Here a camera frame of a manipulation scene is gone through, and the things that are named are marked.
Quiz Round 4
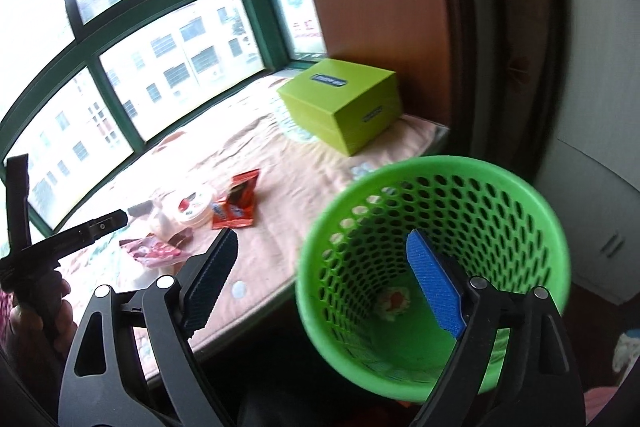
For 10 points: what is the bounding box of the white plastic wrapper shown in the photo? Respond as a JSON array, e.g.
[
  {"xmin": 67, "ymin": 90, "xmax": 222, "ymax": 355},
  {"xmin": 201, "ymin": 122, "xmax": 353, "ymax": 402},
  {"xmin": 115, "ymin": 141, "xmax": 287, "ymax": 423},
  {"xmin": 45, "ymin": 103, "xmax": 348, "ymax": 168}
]
[{"xmin": 127, "ymin": 199, "xmax": 173, "ymax": 240}]

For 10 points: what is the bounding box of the white wardrobe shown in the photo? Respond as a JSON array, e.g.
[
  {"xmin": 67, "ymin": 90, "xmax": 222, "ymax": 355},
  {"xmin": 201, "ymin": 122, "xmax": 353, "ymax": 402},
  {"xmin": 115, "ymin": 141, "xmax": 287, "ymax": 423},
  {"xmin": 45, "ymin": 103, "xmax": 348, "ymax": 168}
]
[{"xmin": 530, "ymin": 0, "xmax": 640, "ymax": 308}]

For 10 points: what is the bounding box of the pink wrapper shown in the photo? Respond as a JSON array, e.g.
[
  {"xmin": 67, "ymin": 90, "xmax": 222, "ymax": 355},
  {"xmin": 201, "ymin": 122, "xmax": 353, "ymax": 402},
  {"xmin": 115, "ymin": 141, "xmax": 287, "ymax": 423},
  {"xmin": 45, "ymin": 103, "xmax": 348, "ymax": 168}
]
[{"xmin": 120, "ymin": 232, "xmax": 187, "ymax": 269}]

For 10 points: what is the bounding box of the red snack packet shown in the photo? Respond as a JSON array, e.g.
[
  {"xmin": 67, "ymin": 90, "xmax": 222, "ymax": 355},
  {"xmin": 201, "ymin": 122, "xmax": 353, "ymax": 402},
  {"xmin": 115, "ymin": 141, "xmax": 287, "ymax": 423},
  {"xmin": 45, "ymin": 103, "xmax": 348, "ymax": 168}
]
[{"xmin": 210, "ymin": 168, "xmax": 262, "ymax": 229}]

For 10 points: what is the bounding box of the person's left hand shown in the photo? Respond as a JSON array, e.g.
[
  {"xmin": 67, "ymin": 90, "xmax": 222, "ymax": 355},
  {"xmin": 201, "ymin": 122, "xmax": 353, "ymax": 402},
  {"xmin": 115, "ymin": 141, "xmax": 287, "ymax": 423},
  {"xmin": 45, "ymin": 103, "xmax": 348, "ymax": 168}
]
[{"xmin": 9, "ymin": 278, "xmax": 77, "ymax": 360}]

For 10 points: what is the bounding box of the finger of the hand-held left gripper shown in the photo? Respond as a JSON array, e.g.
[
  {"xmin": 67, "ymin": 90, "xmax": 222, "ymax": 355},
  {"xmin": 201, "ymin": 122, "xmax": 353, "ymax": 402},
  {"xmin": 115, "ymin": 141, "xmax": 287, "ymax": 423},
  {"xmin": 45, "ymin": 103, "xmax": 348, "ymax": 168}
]
[
  {"xmin": 4, "ymin": 154, "xmax": 34, "ymax": 259},
  {"xmin": 27, "ymin": 209, "xmax": 129, "ymax": 259}
]

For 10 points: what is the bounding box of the green cardboard box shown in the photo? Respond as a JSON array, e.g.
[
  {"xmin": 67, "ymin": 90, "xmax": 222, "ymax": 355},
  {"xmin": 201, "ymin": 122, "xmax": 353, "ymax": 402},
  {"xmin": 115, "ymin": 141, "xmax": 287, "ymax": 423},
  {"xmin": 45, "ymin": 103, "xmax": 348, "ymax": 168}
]
[{"xmin": 276, "ymin": 58, "xmax": 405, "ymax": 156}]

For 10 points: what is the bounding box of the pink printed blanket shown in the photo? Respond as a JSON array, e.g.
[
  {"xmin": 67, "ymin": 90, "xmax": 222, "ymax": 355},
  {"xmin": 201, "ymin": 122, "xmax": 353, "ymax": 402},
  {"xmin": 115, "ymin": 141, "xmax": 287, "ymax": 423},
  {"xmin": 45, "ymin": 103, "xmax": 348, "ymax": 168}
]
[{"xmin": 30, "ymin": 72, "xmax": 451, "ymax": 383}]

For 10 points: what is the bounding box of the green mesh wastebasket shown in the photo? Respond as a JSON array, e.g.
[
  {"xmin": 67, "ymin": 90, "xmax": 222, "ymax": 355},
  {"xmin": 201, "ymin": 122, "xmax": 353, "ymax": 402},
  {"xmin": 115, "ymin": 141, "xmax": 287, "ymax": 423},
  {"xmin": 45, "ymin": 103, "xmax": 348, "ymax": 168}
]
[{"xmin": 295, "ymin": 155, "xmax": 572, "ymax": 403}]

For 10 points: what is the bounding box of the floral cloth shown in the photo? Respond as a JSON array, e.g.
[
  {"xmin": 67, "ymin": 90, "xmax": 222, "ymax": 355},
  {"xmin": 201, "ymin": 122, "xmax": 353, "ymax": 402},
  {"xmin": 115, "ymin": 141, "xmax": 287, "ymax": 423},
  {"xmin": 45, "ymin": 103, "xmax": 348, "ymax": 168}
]
[{"xmin": 612, "ymin": 329, "xmax": 640, "ymax": 375}]

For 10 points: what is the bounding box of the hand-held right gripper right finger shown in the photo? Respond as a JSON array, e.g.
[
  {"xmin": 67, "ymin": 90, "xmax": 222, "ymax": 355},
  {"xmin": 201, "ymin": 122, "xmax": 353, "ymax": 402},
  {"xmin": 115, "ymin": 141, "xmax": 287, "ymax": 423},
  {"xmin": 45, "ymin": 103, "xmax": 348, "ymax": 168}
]
[{"xmin": 405, "ymin": 229, "xmax": 586, "ymax": 427}]

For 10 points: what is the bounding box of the green window frame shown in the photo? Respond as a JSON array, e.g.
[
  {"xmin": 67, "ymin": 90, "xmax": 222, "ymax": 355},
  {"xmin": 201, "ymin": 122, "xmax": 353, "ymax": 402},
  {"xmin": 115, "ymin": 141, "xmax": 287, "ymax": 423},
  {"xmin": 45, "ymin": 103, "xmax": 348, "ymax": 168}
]
[{"xmin": 0, "ymin": 0, "xmax": 326, "ymax": 238}]

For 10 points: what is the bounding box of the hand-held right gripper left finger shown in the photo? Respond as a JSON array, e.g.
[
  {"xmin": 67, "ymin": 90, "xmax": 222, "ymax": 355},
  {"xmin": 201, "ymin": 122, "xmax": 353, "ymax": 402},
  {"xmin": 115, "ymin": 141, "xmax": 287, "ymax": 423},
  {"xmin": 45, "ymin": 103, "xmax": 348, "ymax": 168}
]
[{"xmin": 57, "ymin": 227, "xmax": 241, "ymax": 427}]

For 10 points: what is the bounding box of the white round plastic cup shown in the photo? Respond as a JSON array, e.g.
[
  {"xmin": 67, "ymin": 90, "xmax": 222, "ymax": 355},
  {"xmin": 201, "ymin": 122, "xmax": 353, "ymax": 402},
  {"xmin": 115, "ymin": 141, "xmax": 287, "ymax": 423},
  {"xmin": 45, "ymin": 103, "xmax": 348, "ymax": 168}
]
[{"xmin": 167, "ymin": 184, "xmax": 217, "ymax": 228}]

